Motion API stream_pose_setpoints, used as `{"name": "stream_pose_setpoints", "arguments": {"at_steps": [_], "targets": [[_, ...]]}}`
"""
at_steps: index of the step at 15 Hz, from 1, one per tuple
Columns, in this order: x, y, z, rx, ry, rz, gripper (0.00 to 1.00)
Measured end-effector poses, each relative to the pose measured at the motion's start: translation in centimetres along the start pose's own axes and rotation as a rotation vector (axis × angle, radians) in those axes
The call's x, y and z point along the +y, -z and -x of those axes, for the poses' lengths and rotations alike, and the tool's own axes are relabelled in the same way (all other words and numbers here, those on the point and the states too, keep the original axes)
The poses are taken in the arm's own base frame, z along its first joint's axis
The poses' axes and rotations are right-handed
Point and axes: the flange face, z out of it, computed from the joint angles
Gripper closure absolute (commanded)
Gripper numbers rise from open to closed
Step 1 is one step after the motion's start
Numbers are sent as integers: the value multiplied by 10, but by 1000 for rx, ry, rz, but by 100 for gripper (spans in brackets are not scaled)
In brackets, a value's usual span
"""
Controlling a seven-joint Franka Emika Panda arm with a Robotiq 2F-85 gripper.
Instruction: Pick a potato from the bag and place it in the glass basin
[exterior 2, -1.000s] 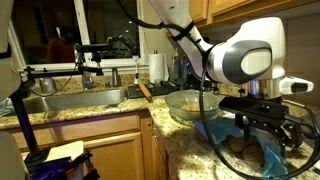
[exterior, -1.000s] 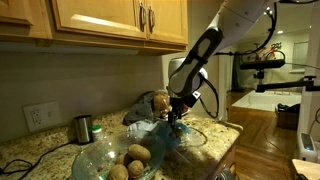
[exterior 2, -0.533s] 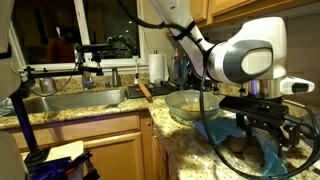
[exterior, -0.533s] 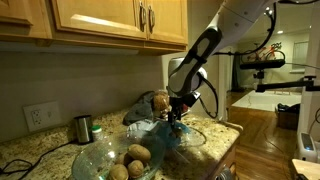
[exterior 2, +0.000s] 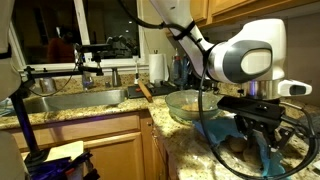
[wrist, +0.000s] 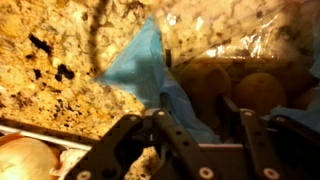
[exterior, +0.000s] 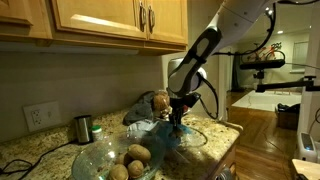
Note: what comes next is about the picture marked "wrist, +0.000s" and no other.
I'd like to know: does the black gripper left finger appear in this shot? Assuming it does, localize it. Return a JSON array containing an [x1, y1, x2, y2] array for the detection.
[[64, 93, 218, 180]]

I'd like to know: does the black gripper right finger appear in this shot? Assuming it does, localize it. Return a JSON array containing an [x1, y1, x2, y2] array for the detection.
[[216, 95, 320, 180]]

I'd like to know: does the brown potato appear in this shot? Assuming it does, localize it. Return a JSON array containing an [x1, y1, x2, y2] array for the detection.
[[175, 62, 234, 134], [232, 72, 288, 117]]

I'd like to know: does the blue and clear potato bag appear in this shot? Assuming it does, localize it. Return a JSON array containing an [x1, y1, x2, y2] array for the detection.
[[94, 0, 320, 145]]

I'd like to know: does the white garlic bulb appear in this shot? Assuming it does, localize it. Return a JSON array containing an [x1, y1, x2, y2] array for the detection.
[[49, 148, 93, 178]]

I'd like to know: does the white tray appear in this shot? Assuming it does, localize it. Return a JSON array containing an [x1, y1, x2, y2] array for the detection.
[[0, 124, 94, 154]]

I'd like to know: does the yellow onion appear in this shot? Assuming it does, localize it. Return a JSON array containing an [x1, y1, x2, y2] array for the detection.
[[0, 136, 62, 180]]

